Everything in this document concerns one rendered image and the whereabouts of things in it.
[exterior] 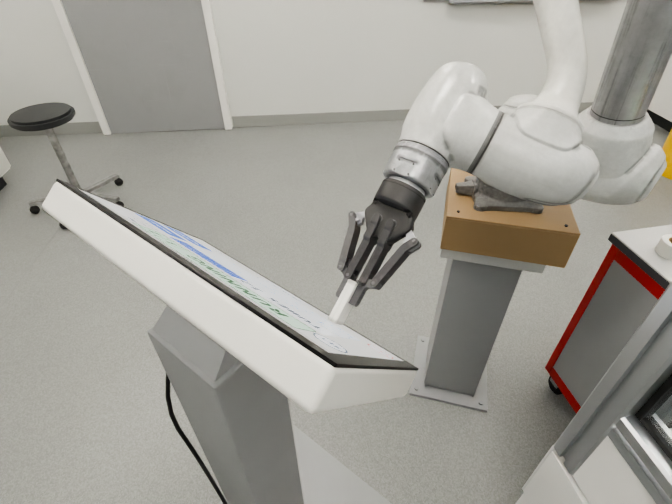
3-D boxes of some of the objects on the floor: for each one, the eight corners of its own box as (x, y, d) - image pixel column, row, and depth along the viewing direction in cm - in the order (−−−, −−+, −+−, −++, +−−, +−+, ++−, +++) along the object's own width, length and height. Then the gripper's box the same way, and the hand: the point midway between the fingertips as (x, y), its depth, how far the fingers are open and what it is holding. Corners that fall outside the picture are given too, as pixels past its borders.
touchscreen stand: (291, 426, 154) (255, 195, 89) (393, 509, 132) (444, 283, 67) (179, 552, 124) (0, 341, 59) (287, 685, 102) (194, 586, 37)
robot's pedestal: (417, 337, 186) (444, 194, 137) (485, 350, 180) (539, 206, 131) (409, 394, 164) (438, 248, 115) (486, 412, 158) (551, 266, 109)
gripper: (363, 165, 64) (292, 299, 63) (439, 191, 58) (360, 341, 57) (378, 184, 71) (313, 306, 70) (447, 210, 64) (377, 344, 63)
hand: (345, 302), depth 63 cm, fingers closed
